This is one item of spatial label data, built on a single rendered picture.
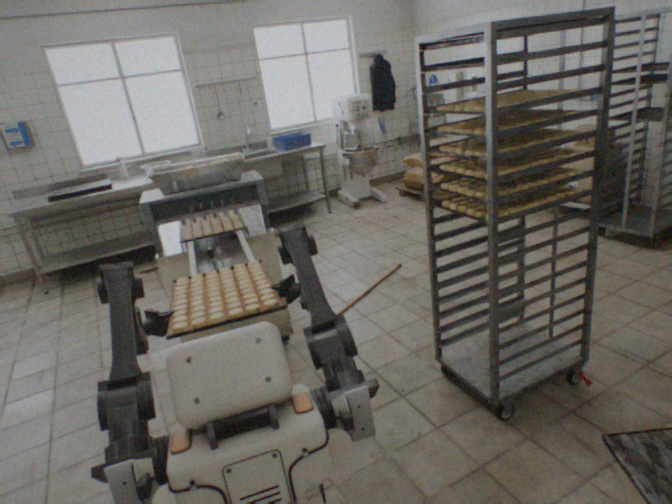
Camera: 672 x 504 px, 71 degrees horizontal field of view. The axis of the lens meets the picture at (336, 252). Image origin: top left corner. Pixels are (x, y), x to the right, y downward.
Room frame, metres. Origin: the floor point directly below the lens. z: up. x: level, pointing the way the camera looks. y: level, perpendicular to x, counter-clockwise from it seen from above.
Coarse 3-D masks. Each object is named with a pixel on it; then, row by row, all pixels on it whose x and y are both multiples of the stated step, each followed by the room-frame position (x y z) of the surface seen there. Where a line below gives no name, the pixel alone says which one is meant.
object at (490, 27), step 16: (496, 32) 1.81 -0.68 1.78; (496, 48) 1.81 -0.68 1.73; (496, 64) 1.81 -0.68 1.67; (496, 80) 1.81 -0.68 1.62; (496, 96) 1.81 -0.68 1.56; (496, 112) 1.81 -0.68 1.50; (496, 128) 1.81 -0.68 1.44; (496, 144) 1.81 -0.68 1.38; (496, 160) 1.81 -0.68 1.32; (496, 176) 1.81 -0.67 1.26; (496, 192) 1.81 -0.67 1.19; (496, 208) 1.81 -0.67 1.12; (496, 224) 1.81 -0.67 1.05; (496, 240) 1.81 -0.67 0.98; (496, 256) 1.81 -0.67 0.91; (496, 272) 1.81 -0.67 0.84; (496, 288) 1.81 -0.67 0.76; (496, 304) 1.81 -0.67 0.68; (496, 320) 1.80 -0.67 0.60; (496, 336) 1.80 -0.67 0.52; (496, 352) 1.80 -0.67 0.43; (496, 368) 1.80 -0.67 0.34; (496, 384) 1.80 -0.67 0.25; (496, 400) 1.80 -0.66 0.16
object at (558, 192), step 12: (540, 192) 2.14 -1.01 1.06; (552, 192) 2.10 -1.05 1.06; (564, 192) 2.08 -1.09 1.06; (576, 192) 2.08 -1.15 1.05; (444, 204) 2.17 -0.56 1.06; (456, 204) 2.13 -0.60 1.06; (468, 204) 2.10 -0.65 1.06; (480, 204) 2.10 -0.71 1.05; (504, 204) 2.06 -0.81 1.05; (516, 204) 2.01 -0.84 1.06; (528, 204) 1.98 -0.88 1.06; (540, 204) 1.99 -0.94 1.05; (480, 216) 1.94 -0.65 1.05
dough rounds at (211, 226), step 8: (208, 216) 3.16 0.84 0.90; (232, 216) 3.00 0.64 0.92; (192, 224) 2.98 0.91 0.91; (200, 224) 2.99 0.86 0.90; (208, 224) 2.89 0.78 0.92; (216, 224) 2.87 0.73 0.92; (224, 224) 2.85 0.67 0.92; (232, 224) 2.88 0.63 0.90; (240, 224) 2.79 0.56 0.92; (184, 232) 2.79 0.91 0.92; (192, 232) 2.83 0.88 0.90; (200, 232) 2.76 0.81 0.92; (208, 232) 2.72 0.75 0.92; (216, 232) 2.73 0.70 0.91
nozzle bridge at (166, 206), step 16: (256, 176) 2.91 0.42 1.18; (144, 192) 2.91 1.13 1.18; (160, 192) 2.84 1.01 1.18; (192, 192) 2.70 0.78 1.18; (208, 192) 2.72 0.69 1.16; (224, 192) 2.83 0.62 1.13; (240, 192) 2.86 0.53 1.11; (256, 192) 2.88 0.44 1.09; (144, 208) 2.63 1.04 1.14; (160, 208) 2.73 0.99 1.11; (176, 208) 2.75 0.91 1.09; (208, 208) 2.80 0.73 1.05; (224, 208) 2.78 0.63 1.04; (160, 224) 2.68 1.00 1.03; (160, 240) 2.76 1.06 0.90
